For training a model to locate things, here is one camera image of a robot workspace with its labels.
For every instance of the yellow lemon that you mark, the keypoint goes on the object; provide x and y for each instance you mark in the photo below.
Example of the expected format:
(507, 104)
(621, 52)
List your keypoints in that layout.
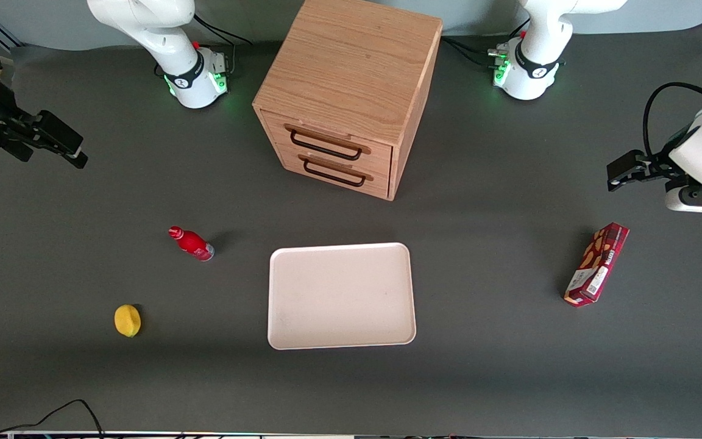
(127, 321)

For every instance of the cream plastic tray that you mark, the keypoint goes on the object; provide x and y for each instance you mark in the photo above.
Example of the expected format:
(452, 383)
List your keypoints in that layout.
(342, 296)

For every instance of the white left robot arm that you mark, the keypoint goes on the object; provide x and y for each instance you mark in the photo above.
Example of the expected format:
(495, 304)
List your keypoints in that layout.
(531, 67)

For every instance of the red snack box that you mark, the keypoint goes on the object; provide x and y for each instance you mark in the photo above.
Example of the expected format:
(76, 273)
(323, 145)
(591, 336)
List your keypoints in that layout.
(598, 265)

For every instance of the red coke bottle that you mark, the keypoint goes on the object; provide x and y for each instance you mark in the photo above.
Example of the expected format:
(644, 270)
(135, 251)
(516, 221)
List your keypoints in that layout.
(194, 244)

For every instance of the wooden drawer cabinet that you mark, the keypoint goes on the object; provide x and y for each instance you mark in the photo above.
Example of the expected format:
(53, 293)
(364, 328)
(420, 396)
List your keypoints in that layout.
(351, 67)

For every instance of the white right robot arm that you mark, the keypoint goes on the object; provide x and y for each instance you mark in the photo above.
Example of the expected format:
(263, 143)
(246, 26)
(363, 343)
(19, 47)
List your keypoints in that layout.
(144, 24)

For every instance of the wooden drawer front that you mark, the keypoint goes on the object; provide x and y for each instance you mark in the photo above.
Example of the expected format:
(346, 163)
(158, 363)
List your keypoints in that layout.
(381, 183)
(326, 137)

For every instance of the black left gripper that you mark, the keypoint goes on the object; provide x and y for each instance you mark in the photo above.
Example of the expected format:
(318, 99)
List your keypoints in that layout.
(654, 166)

